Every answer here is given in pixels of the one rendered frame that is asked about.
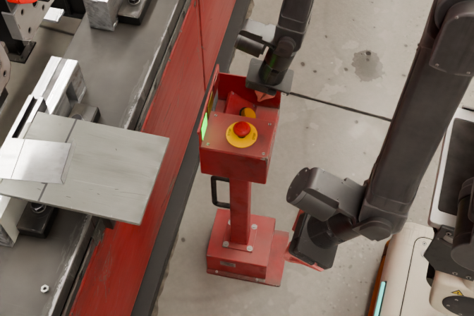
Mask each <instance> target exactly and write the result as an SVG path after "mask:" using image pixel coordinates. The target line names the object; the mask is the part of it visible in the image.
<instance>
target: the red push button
mask: <svg viewBox="0 0 474 316"><path fill-rule="evenodd" d="M233 132H234V133H235V134H236V135H237V136H238V137H239V138H244V137H245V136H246V135H248V134H249V133H250V126H249V124H248V123H246V122H245V121H239V122H237V123H236V124H235V125H234V127H233Z"/></svg>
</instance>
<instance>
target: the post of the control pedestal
mask: <svg viewBox="0 0 474 316"><path fill-rule="evenodd" d="M251 188H252V182H249V181H242V180H237V179H232V178H230V179H229V190H230V225H231V241H233V242H237V243H244V244H246V243H247V242H248V236H249V232H250V206H251Z"/></svg>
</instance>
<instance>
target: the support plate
mask: <svg viewBox="0 0 474 316"><path fill-rule="evenodd" d="M74 121H75V119H74V118H68V117H64V116H57V115H53V114H47V113H43V112H39V111H38V112H37V114H36V116H35V118H34V120H33V122H32V124H31V126H30V128H29V130H28V132H27V133H26V135H25V137H24V139H27V140H41V141H49V142H65V141H66V138H67V137H68V134H69V132H70V130H71V128H72V126H73V123H74ZM73 138H74V140H75V143H76V146H75V151H74V153H73V158H72V160H71V165H70V167H69V170H68V174H67V177H66V181H65V183H64V184H55V183H48V184H47V187H46V188H45V191H44V193H43V195H42V197H41V199H40V201H38V199H39V196H40V194H41V192H42V190H43V188H44V185H45V184H42V183H41V182H34V181H21V180H13V179H6V178H4V179H3V181H2V182H1V185H0V195H3V196H6V197H10V198H16V199H19V200H25V201H29V202H35V203H39V204H42V205H48V206H52V207H58V208H61V209H67V210H70V211H74V212H80V213H83V214H89V215H93V216H96V217H102V218H106V219H112V220H115V221H121V222H125V223H129V224H135V225H138V226H139V225H140V224H141V221H142V218H143V215H144V213H145V210H146V207H147V204H148V201H149V199H150V196H151V193H152V190H153V188H154V184H155V181H156V179H157V176H158V173H159V170H160V168H161V165H162V162H163V159H164V156H165V154H166V150H167V147H168V146H169V142H170V139H169V138H166V137H162V136H158V135H152V134H148V133H141V132H137V131H134V130H127V129H123V128H117V127H113V126H106V125H102V124H98V123H93V122H89V121H82V120H77V121H76V124H75V126H74V128H73V130H72V133H71V135H70V137H69V139H68V141H67V143H71V142H72V139H73Z"/></svg>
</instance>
